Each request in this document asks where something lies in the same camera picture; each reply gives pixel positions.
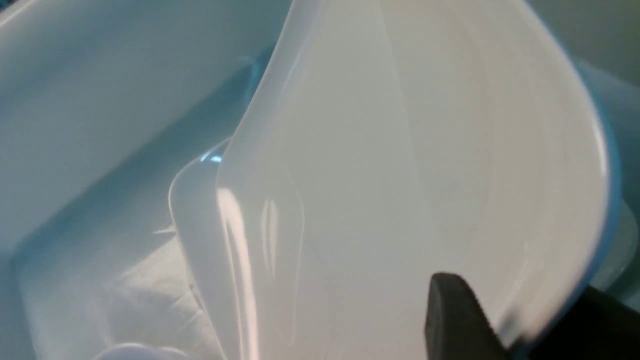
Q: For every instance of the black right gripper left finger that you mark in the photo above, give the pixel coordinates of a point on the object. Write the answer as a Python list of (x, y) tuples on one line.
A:
[(456, 327)]

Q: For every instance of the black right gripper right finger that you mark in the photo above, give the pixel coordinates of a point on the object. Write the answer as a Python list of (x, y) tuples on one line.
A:
[(597, 327)]

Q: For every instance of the large white rice plate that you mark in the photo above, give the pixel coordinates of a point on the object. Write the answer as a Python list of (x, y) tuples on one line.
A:
[(392, 139)]

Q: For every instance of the white square plate in bin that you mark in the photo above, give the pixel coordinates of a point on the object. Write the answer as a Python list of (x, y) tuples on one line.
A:
[(211, 230)]

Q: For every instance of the white bowl in bin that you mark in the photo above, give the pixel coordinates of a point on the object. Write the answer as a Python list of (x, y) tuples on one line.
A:
[(139, 351)]

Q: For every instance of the large white plastic bin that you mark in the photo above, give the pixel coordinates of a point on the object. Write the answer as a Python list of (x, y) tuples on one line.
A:
[(103, 102)]

